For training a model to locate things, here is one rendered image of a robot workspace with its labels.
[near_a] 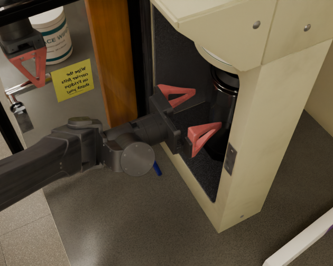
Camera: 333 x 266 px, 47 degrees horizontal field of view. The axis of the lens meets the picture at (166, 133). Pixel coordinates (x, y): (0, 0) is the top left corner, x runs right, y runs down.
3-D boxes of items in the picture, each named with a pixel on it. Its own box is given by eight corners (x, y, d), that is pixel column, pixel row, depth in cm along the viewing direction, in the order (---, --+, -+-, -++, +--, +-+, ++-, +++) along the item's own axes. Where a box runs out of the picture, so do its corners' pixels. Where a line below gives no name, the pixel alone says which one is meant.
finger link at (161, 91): (190, 72, 74) (146, 87, 72) (209, 95, 70) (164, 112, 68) (188, 96, 79) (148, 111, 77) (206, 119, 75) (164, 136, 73)
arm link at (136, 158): (65, 117, 65) (67, 164, 67) (77, 135, 54) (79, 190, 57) (132, 113, 69) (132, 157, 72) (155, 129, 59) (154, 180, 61)
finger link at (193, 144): (209, 94, 70) (163, 112, 68) (230, 120, 66) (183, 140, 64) (206, 118, 76) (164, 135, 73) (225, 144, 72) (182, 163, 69)
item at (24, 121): (35, 130, 71) (26, 109, 67) (24, 135, 70) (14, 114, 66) (31, 123, 72) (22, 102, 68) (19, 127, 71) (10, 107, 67)
